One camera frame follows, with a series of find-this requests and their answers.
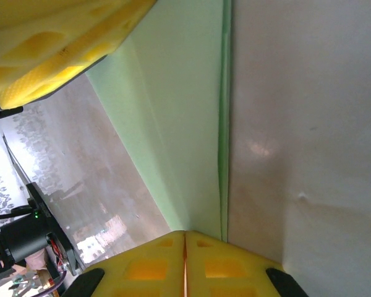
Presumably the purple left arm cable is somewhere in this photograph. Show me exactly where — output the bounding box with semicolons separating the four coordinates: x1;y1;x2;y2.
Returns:
48;268;69;297

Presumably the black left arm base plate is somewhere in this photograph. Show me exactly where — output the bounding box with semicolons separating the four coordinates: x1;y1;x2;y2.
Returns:
25;181;82;277

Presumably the small lit controller board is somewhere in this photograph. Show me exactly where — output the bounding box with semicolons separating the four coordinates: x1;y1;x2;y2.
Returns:
9;269;55;297

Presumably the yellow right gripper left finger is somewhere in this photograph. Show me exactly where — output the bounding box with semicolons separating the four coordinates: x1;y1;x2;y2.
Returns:
63;230;186;297

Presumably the red orange wire bundle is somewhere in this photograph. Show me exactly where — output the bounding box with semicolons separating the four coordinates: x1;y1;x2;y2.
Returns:
48;236;66;267

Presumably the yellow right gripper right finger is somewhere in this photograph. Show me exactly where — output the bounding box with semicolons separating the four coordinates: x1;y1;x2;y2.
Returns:
185;230;309;297

